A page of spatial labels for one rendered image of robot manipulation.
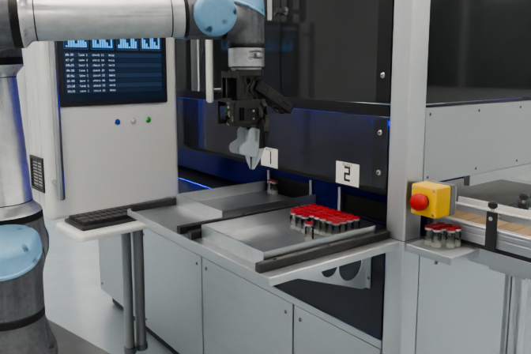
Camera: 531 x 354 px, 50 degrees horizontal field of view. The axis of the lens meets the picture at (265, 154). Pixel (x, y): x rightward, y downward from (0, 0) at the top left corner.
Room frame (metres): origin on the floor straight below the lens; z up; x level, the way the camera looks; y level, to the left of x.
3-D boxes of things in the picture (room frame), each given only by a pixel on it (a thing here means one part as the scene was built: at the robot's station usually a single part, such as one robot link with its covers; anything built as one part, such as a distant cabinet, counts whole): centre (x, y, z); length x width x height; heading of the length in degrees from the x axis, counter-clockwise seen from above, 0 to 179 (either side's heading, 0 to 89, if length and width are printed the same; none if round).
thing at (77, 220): (1.85, 0.45, 0.82); 0.40 x 0.14 x 0.02; 131
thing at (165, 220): (1.51, 0.01, 0.87); 0.70 x 0.48 x 0.02; 37
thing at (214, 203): (1.69, 0.06, 0.90); 0.34 x 0.26 x 0.04; 127
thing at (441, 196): (1.29, -0.39, 1.00); 0.08 x 0.07 x 0.07; 127
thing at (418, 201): (1.26, -0.35, 0.99); 0.04 x 0.04 x 0.04; 37
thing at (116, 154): (2.02, 0.57, 1.19); 0.50 x 0.19 x 0.78; 131
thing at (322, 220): (1.40, -0.13, 0.90); 0.18 x 0.02 x 0.05; 36
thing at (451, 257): (1.31, -0.43, 0.87); 0.14 x 0.13 x 0.02; 127
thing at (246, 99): (1.19, 0.05, 1.24); 0.09 x 0.08 x 0.12; 127
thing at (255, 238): (1.35, -0.06, 0.90); 0.34 x 0.26 x 0.04; 126
